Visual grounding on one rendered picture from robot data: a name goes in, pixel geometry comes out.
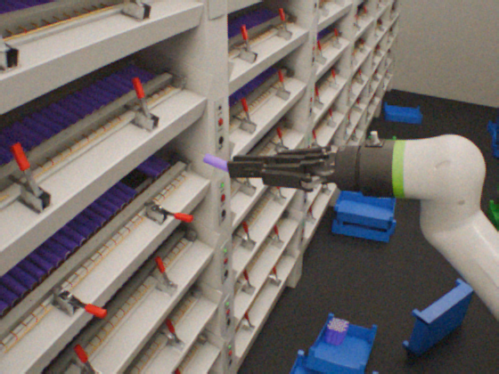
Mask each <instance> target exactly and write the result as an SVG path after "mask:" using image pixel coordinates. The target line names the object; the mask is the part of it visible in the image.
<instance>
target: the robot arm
mask: <svg viewBox="0 0 499 374"><path fill-rule="evenodd" d="M226 164H227V167H228V173H229V176H230V178H262V183H263V185H269V186H277V187H284V188H292V189H299V190H302V191H306V192H312V191H314V188H313V186H315V185H316V184H319V183H320V184H327V183H334V184H335V185H336V186H337V188H338V189H339V190H340V191H360V192H362V194H363V195H364V196H365V197H376V198H378V199H381V198H398V199H420V200H421V216H420V222H421V226H420V227H421V232H422V234H423V235H424V237H425V240H427V241H428V242H429V243H430V244H431V245H432V246H433V247H434V248H435V249H436V250H437V251H439V252H440V253H441V254H442V256H443V257H444V258H445V259H446V261H447V262H449V263H450V264H451V266H452V267H453V268H454V269H455V270H456V271H457V272H458V273H459V274H460V275H461V276H462V277H463V278H464V279H465V280H466V281H467V282H468V285H469V286H471V287H472V289H473V290H474V292H475V293H477V295H478V296H479V298H480V300H482V301H483V302H484V305H485V306H487V309H488V310H489V311H490V312H491V313H492V314H493V315H494V317H495V319H496V320H497V321H498V322H499V233H498V232H497V231H496V230H495V227H494V226H493V225H492V224H491V223H490V222H489V221H488V220H487V218H486V216H485V215H484V214H483V213H482V211H481V210H480V206H479V202H480V197H481V192H482V188H483V181H484V178H485V172H486V168H485V162H484V159H483V158H482V154H481V152H480V151H479V149H478V148H477V147H476V145H475V144H474V143H473V142H471V141H470V140H468V139H465V138H463V137H462V136H460V135H455V134H447V135H441V136H439V137H435V138H431V139H430V138H427V139H420V140H411V141H395V140H385V139H384V138H377V132H372V139H371V138H369V139H367V140H365V141H363V143H362V144H361V145H349V146H347V145H340V146H339V147H338V149H337V150H336V152H331V145H326V146H322V147H317V148H305V149H293V150H278V151H277V152H276V154H272V155H270V156H263V155H234V156H233V161H228V162H227V163H226Z"/></svg>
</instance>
